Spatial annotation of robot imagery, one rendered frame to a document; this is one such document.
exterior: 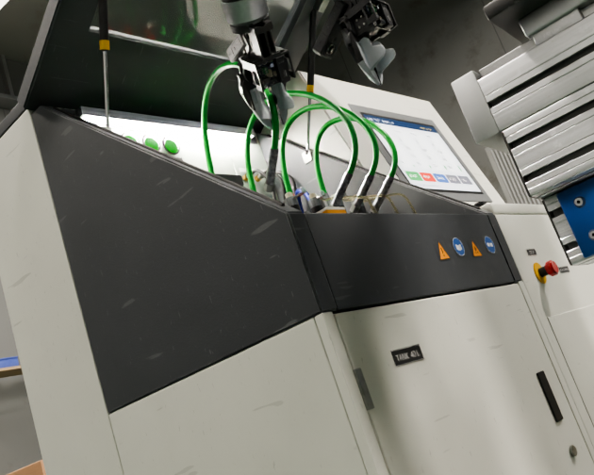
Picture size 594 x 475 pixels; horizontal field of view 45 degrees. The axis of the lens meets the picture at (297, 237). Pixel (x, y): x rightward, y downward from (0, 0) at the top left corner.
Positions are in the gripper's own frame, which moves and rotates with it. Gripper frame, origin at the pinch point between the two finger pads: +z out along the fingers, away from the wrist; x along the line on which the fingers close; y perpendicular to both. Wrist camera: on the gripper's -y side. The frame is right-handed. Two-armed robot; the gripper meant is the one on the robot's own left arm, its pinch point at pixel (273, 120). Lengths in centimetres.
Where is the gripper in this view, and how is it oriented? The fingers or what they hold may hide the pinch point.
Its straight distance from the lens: 140.9
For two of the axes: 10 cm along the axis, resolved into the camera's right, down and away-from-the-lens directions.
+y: 4.9, 3.5, -8.0
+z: 2.5, 8.2, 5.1
